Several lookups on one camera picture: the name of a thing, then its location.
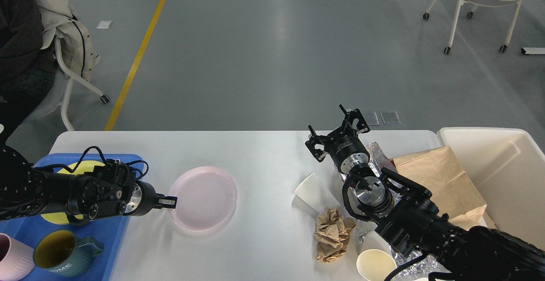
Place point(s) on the beige jacket on chair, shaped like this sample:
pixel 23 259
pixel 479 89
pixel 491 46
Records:
pixel 59 19

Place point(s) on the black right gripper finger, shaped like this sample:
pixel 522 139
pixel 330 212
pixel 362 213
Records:
pixel 353 123
pixel 318 145

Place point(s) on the white paper cup lying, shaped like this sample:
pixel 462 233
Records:
pixel 314 193

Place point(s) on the blue plastic tray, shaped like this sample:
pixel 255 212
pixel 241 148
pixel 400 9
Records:
pixel 108 231

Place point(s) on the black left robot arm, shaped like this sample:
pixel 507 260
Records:
pixel 111 189

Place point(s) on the person in dark clothes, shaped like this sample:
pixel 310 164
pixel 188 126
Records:
pixel 27 70

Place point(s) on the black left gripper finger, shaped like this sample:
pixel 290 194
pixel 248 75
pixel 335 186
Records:
pixel 165 204
pixel 162 197

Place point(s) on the crumpled brown paper ball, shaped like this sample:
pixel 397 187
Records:
pixel 332 233

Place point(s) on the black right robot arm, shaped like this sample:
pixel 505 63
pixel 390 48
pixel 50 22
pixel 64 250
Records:
pixel 408 219

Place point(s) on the white plastic bin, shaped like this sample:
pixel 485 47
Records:
pixel 508 169

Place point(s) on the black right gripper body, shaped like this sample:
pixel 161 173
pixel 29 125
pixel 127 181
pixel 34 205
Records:
pixel 347 153

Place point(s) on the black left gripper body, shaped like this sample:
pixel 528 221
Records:
pixel 142 200

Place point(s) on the pink plate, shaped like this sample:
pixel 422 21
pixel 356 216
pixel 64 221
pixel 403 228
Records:
pixel 206 199

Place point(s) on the pink ribbed cup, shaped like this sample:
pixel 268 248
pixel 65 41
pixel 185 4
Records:
pixel 16 259

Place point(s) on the teal green mug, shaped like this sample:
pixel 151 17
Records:
pixel 63 253

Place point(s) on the white chair left background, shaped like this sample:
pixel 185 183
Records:
pixel 60 94

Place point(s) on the white paper cup upright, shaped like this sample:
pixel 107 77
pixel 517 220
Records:
pixel 374 257

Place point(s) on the brown paper bag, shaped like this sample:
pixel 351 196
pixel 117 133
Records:
pixel 440 171

